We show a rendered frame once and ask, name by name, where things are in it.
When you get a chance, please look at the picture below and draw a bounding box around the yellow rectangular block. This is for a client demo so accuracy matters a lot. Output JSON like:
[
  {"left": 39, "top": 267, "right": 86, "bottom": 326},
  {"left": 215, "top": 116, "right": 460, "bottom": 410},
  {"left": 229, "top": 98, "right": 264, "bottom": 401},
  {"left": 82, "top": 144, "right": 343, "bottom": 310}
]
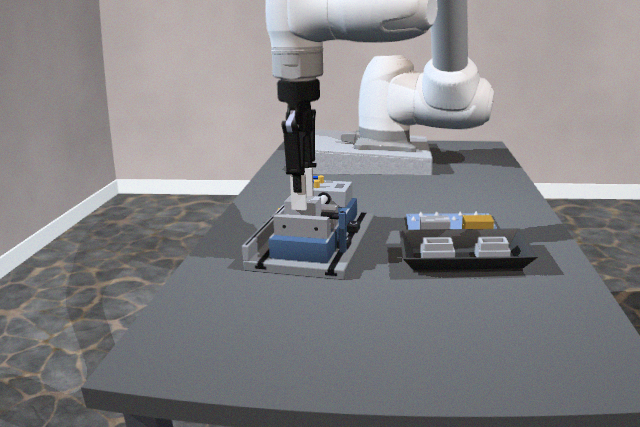
[{"left": 462, "top": 215, "right": 494, "bottom": 229}]

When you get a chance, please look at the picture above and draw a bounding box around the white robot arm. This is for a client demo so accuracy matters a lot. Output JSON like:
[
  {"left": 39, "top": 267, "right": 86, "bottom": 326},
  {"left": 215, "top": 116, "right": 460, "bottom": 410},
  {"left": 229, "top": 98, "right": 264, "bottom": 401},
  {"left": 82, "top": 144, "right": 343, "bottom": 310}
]
[{"left": 266, "top": 0, "right": 494, "bottom": 152}]

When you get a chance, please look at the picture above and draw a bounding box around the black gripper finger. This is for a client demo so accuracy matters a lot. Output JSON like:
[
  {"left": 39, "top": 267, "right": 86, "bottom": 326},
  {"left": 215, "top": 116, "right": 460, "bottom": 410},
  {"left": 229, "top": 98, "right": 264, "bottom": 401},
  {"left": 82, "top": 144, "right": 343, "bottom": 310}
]
[
  {"left": 281, "top": 110, "right": 309, "bottom": 210},
  {"left": 304, "top": 109, "right": 317, "bottom": 196}
]

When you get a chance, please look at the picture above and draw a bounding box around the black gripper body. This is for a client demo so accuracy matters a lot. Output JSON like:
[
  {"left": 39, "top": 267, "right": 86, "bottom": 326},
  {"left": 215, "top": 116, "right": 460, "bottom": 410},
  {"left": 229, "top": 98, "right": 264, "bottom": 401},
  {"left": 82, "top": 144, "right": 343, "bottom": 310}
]
[{"left": 277, "top": 78, "right": 320, "bottom": 132}]

